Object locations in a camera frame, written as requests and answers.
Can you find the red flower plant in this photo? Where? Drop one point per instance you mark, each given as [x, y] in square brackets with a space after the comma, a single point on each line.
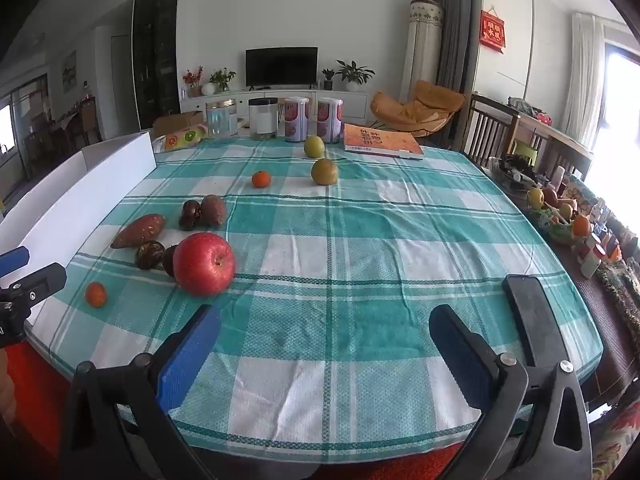
[192, 79]

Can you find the teal checkered tablecloth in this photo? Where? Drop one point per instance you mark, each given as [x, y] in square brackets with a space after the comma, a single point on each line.
[350, 260]

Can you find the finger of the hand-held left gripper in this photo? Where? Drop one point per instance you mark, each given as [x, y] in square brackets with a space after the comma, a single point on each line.
[12, 261]
[42, 282]

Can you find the black television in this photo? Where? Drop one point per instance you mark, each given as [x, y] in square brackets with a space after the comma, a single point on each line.
[281, 66]

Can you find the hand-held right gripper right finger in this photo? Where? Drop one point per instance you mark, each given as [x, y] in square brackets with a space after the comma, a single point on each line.
[462, 360]

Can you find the pink and white canister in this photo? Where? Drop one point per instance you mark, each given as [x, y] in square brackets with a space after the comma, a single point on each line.
[330, 119]
[296, 119]

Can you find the wooden side desk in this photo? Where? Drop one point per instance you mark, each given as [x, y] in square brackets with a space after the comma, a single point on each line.
[557, 135]

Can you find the leafy plant in white pot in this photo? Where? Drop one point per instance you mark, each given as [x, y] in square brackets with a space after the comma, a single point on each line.
[355, 74]

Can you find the yellow fruit in bowl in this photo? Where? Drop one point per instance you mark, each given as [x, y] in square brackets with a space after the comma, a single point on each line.
[535, 196]

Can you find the dark tall cabinet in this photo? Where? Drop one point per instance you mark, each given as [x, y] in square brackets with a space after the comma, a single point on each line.
[156, 55]

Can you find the yellow-green stool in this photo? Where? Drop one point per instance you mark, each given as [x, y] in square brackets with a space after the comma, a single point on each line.
[525, 152]

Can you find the small tangerine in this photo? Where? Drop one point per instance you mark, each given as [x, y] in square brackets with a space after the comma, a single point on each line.
[95, 294]
[260, 179]

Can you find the red fruit in bowl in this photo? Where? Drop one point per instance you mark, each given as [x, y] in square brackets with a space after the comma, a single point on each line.
[550, 195]

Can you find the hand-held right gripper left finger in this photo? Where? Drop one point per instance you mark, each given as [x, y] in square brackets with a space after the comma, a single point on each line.
[187, 360]

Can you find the red apple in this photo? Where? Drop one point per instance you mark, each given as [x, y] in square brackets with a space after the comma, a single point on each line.
[204, 265]

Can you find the grey curtain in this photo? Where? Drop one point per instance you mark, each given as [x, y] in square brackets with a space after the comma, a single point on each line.
[452, 25]

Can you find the reddish long sweet potato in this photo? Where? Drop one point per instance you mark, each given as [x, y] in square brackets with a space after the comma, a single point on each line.
[137, 230]

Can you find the brown cardboard box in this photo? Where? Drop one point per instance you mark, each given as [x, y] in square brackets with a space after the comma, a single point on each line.
[177, 121]

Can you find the dark maroon passion fruit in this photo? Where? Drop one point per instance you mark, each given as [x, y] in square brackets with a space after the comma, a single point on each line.
[169, 260]
[189, 214]
[149, 255]

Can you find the brown kiwi fruit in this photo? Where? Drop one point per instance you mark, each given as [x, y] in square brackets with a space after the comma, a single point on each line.
[213, 209]

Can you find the orange fruit in bowl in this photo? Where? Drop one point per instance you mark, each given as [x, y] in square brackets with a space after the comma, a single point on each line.
[581, 225]

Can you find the white curtain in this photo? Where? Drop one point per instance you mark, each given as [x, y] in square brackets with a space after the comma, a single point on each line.
[585, 70]

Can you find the clear glass jar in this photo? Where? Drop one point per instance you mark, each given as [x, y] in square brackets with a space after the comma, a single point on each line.
[221, 117]

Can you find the floral cushion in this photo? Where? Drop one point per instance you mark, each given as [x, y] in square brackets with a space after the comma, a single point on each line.
[617, 440]

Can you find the red rug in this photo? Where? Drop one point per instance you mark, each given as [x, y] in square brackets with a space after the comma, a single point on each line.
[35, 385]

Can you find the white board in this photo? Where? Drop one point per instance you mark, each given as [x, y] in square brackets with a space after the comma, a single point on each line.
[65, 200]

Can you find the red wall hanging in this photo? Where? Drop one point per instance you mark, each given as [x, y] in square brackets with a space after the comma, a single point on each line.
[492, 30]

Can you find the patterned fruit bowl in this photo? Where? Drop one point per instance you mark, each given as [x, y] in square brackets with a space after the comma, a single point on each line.
[552, 229]

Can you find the white round vase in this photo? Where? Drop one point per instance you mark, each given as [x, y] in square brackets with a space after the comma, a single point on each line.
[207, 88]

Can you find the small plant in dark pot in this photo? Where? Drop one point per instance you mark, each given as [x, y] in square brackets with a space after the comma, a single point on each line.
[328, 79]

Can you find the orange lounge chair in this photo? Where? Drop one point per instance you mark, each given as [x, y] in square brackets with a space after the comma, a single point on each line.
[415, 107]

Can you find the small green potted plant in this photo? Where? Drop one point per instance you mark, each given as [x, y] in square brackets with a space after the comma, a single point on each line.
[222, 79]

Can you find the orange book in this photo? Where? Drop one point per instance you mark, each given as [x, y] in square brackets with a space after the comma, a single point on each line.
[382, 142]

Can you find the yellow-green pear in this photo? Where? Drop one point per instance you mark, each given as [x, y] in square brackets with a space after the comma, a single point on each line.
[314, 146]
[325, 171]

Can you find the white jar with black lid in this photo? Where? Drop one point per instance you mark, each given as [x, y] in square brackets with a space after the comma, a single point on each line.
[262, 117]

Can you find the covered standing air conditioner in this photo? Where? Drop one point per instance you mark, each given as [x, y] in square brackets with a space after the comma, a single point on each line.
[425, 45]

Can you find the small white bottle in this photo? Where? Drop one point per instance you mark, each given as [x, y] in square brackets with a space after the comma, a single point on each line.
[592, 264]

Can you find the black smartphone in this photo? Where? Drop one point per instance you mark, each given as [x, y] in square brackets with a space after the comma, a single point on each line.
[532, 310]

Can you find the dark wooden chair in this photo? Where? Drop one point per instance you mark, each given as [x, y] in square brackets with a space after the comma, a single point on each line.
[487, 125]

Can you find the framed wall painting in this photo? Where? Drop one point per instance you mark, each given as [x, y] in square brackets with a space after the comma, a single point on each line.
[68, 71]

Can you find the white television cabinet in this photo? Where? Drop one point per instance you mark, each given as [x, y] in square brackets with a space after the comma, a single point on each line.
[356, 105]

